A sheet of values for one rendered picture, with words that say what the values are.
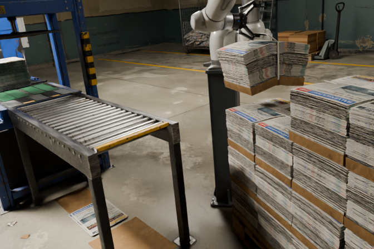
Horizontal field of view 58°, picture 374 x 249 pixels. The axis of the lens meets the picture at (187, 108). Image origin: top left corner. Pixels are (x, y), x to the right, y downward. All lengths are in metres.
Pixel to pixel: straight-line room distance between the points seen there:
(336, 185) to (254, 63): 0.71
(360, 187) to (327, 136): 0.20
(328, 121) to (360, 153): 0.16
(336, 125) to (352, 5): 7.38
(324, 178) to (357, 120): 0.31
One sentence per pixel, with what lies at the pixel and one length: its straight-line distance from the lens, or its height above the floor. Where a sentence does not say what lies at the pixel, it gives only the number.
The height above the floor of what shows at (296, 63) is 1.07.
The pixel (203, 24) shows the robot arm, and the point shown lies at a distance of 1.66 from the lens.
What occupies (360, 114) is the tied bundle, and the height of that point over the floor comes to 1.04.
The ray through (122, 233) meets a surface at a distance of 2.43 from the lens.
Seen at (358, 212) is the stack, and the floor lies 0.70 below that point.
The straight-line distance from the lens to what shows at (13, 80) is 3.60.
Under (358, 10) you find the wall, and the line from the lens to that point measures 8.53.
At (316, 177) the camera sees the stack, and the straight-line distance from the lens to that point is 1.43.
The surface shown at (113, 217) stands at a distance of 2.58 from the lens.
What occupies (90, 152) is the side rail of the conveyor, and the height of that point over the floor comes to 0.80.
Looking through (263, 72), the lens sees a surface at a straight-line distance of 1.76.
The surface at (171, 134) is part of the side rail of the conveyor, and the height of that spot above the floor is 0.74.
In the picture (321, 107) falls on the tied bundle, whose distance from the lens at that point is 1.30.
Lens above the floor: 1.42
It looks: 17 degrees down
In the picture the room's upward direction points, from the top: 5 degrees counter-clockwise
